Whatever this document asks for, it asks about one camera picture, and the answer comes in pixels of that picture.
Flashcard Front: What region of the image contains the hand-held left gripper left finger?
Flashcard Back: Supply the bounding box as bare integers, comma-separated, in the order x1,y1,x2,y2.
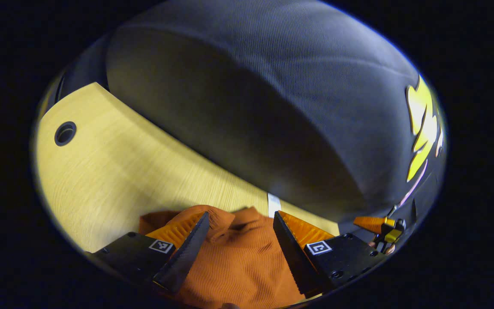
85,210,211,294

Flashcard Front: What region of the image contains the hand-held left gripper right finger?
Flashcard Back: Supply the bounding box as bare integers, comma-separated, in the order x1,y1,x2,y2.
273,210,388,300

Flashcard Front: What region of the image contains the orange corduroy jacket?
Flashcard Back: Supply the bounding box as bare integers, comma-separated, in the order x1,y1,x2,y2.
138,205,312,309

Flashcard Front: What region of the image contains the white tape strip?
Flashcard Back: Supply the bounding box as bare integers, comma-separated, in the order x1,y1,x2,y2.
267,193,282,218

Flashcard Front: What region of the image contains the black backdrop cloth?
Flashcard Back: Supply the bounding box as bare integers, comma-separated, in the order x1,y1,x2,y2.
56,0,447,234

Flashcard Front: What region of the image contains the black table cable grommet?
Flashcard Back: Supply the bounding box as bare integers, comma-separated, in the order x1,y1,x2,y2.
54,121,77,147

